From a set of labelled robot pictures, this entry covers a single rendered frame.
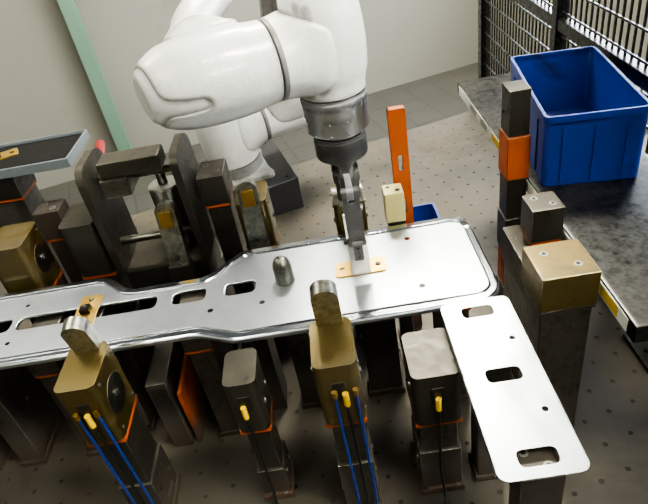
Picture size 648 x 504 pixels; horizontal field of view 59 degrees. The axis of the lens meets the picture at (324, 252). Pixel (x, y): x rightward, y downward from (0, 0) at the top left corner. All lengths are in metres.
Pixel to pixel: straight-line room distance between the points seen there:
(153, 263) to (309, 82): 0.57
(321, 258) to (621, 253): 0.46
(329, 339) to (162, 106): 0.36
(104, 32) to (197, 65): 3.22
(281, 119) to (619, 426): 1.11
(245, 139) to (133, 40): 2.34
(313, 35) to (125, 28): 3.22
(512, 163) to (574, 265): 0.28
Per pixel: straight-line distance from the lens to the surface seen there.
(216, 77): 0.69
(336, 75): 0.74
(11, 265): 1.19
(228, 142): 1.64
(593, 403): 1.16
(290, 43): 0.72
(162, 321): 0.96
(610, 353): 1.25
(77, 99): 4.00
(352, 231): 0.83
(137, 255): 1.21
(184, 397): 1.09
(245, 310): 0.92
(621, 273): 0.90
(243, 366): 0.85
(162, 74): 0.70
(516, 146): 1.06
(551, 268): 0.85
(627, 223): 1.00
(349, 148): 0.80
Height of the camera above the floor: 1.58
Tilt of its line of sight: 36 degrees down
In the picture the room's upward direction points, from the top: 11 degrees counter-clockwise
